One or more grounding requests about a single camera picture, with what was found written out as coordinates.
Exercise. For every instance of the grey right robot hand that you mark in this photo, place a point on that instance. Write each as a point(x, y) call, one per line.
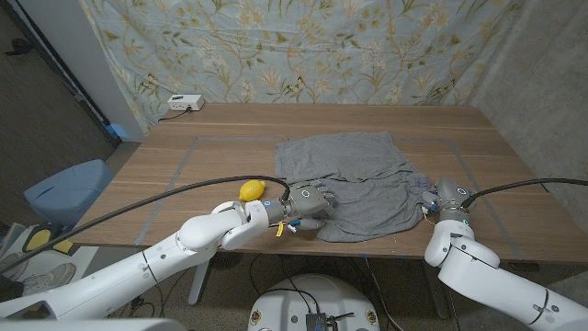
point(450, 197)

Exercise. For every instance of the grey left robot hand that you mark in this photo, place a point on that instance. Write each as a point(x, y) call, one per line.
point(308, 200)

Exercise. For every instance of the grey shorts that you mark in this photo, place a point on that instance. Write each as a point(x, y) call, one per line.
point(358, 184)

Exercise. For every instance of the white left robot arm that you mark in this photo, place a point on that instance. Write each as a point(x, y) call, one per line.
point(138, 271)

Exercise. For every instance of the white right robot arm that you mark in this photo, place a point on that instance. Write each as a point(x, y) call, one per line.
point(482, 280)

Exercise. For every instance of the yellow toy lemon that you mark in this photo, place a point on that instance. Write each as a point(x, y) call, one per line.
point(252, 190)

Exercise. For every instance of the grey table leg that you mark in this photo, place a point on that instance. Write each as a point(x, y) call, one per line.
point(201, 280)
point(436, 289)

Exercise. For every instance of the white robot torso base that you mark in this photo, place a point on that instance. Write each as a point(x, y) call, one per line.
point(285, 303)

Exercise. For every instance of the small black torso device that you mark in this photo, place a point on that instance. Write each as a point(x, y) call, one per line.
point(317, 323)

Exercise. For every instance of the grey tape outline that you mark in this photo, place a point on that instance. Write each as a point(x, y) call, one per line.
point(184, 161)

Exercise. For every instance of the floral printed backdrop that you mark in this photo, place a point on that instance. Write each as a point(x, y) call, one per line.
point(298, 50)

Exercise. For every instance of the white power strip box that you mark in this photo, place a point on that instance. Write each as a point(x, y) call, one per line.
point(185, 102)

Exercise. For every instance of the blue padded stool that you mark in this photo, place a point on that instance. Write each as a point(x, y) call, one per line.
point(69, 190)

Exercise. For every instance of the sneaker print floor mat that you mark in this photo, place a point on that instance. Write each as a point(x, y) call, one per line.
point(46, 276)

